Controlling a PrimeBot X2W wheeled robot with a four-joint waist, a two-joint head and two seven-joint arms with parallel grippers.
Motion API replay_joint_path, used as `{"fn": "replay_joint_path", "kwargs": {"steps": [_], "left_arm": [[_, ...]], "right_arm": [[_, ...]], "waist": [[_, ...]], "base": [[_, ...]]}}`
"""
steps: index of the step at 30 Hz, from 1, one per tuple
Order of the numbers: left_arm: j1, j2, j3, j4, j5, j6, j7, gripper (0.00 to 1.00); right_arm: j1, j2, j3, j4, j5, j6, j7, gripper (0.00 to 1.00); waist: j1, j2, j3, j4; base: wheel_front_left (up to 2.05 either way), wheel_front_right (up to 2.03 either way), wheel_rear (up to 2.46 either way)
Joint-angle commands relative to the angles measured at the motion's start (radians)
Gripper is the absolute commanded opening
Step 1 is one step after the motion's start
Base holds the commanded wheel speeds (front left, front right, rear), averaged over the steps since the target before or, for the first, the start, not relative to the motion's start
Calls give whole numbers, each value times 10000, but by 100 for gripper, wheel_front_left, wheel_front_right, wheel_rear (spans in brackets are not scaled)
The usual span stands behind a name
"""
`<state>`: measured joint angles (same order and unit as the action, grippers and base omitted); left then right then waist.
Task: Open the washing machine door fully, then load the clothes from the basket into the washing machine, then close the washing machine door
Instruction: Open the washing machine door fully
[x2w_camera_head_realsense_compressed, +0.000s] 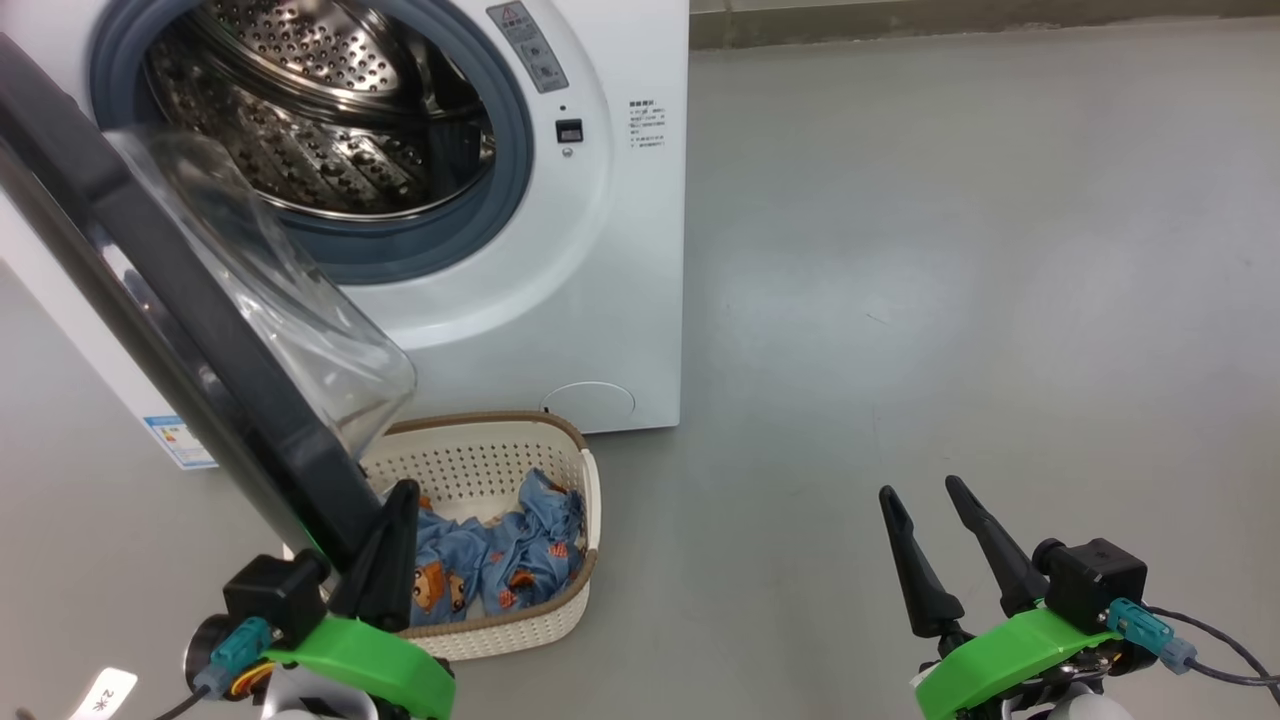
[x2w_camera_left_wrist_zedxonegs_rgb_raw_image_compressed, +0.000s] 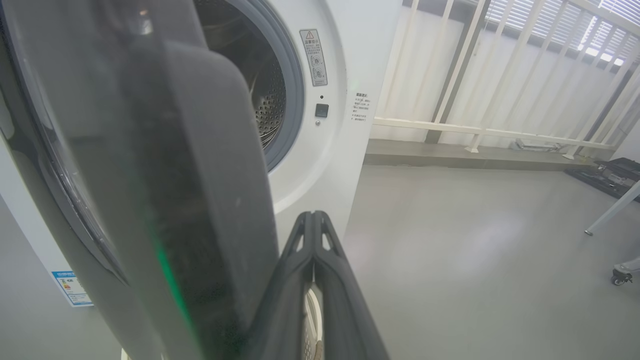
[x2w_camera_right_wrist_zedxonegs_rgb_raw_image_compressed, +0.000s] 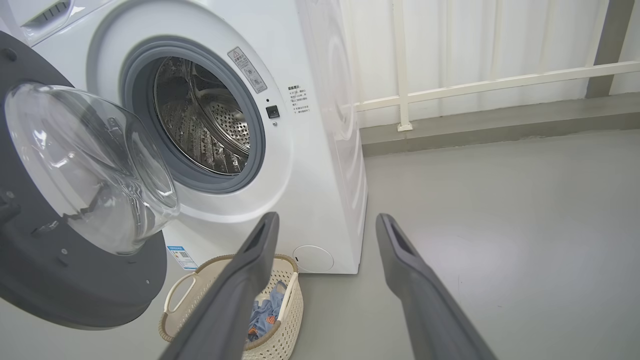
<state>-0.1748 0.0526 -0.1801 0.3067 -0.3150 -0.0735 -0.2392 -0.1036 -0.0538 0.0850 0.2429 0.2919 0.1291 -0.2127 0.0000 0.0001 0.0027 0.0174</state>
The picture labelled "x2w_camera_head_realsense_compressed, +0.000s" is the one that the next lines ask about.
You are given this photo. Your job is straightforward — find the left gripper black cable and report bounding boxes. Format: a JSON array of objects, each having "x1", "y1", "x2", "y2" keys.
[{"x1": 150, "y1": 617, "x2": 273, "y2": 720}]

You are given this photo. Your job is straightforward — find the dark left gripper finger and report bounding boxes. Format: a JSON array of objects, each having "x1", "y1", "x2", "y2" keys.
[{"x1": 328, "y1": 479, "x2": 422, "y2": 633}]

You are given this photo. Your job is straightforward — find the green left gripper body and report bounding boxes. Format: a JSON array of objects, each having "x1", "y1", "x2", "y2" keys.
[{"x1": 262, "y1": 615, "x2": 456, "y2": 720}]

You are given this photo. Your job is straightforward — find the round white filter cover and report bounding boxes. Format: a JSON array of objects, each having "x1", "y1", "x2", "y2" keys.
[{"x1": 541, "y1": 381, "x2": 637, "y2": 431}]

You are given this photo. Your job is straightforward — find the white paper tag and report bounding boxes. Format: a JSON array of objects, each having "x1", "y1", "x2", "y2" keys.
[{"x1": 70, "y1": 667, "x2": 139, "y2": 720}]

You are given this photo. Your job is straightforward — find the small printed text sticker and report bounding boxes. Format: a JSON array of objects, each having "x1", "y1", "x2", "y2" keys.
[{"x1": 628, "y1": 98, "x2": 669, "y2": 151}]

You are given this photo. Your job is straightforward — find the blue monkey print garment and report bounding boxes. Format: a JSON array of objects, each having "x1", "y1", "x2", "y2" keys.
[
  {"x1": 405, "y1": 500, "x2": 496, "y2": 628},
  {"x1": 480, "y1": 468, "x2": 586, "y2": 611}
]

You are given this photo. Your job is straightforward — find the white front-load washing machine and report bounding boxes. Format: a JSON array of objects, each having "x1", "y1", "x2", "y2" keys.
[{"x1": 0, "y1": 0, "x2": 691, "y2": 471}]

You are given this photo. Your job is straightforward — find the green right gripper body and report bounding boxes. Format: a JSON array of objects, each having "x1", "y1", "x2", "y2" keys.
[{"x1": 912, "y1": 605, "x2": 1161, "y2": 720}]

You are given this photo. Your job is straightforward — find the cream perforated laundry basket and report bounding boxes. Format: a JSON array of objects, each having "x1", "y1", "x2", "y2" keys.
[{"x1": 355, "y1": 411, "x2": 602, "y2": 662}]

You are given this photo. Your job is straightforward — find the blue energy label sticker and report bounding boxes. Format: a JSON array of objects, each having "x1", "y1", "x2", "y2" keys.
[{"x1": 143, "y1": 414, "x2": 219, "y2": 470}]

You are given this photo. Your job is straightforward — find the grey warning sticker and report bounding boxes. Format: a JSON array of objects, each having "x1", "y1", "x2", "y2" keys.
[{"x1": 486, "y1": 0, "x2": 570, "y2": 95}]

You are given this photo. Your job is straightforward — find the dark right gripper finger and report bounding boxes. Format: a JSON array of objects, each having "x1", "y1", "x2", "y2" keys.
[
  {"x1": 879, "y1": 485, "x2": 967, "y2": 641},
  {"x1": 944, "y1": 475, "x2": 1051, "y2": 618}
]

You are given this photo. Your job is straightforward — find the black round glass washer door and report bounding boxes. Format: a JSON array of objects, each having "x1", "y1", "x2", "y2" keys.
[{"x1": 0, "y1": 35, "x2": 418, "y2": 571}]

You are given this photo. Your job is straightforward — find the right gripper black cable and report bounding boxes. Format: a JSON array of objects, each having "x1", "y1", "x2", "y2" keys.
[{"x1": 1105, "y1": 598, "x2": 1280, "y2": 706}]

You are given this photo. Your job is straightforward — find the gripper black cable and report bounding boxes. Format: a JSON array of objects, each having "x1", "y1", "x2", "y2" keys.
[
  {"x1": 1105, "y1": 598, "x2": 1280, "y2": 706},
  {"x1": 150, "y1": 617, "x2": 273, "y2": 720}
]

